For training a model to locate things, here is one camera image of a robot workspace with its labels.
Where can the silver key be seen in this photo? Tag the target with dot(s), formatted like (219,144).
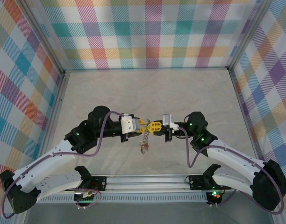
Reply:
(148,121)

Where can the grey metal disc keyring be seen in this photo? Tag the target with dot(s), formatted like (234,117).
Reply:
(145,137)

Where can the red key tag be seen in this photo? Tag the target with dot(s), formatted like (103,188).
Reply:
(146,146)

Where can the yellow key tag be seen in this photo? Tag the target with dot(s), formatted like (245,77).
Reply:
(141,147)

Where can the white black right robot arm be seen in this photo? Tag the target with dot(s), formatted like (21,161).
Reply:
(231,161)

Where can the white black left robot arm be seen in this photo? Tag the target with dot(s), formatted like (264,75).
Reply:
(47,162)

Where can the controller board with lights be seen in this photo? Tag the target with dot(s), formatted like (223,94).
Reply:
(215,196)

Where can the green terminal controller board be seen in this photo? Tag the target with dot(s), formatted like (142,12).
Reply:
(87,198)

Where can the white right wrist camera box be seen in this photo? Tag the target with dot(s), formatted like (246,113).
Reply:
(166,119)

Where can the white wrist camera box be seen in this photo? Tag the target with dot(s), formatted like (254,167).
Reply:
(166,119)
(129,123)

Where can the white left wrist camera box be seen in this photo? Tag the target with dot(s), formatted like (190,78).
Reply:
(129,123)

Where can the aluminium side rail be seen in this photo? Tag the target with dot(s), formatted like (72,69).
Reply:
(239,95)
(60,102)

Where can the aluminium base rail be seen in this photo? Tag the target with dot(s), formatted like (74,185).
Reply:
(145,182)

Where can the aluminium wall rail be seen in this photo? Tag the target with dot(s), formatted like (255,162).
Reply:
(145,69)

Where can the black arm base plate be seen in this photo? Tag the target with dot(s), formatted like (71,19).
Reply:
(102,184)
(196,183)

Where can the aluminium corner post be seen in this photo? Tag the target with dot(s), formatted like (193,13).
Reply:
(248,35)
(44,35)

